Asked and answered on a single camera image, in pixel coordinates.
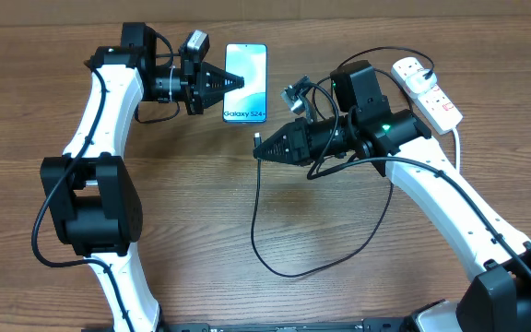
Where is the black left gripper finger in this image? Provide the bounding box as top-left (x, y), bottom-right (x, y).
top-left (199, 62), bottom-right (244, 88)
top-left (199, 85), bottom-right (242, 109)

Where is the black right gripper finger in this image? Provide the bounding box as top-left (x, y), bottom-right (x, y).
top-left (254, 143), bottom-right (301, 165)
top-left (256, 120), bottom-right (302, 152)

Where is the black USB-C charging cable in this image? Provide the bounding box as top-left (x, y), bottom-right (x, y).
top-left (250, 45), bottom-right (436, 279)

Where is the smartphone with teal screen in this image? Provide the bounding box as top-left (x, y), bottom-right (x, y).
top-left (222, 43), bottom-right (267, 124)

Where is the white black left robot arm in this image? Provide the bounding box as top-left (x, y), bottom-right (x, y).
top-left (30, 22), bottom-right (244, 331)

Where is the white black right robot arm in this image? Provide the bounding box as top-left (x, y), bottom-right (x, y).
top-left (254, 60), bottom-right (531, 331)

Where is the white charger plug adapter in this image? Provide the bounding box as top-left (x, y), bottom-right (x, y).
top-left (405, 70), bottom-right (437, 99)

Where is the white power extension strip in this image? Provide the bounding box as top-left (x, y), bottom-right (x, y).
top-left (391, 57), bottom-right (463, 135)

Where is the white power strip cord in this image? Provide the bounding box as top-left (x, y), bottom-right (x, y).
top-left (451, 127), bottom-right (462, 172)

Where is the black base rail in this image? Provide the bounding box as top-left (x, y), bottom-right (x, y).
top-left (80, 315), bottom-right (492, 332)

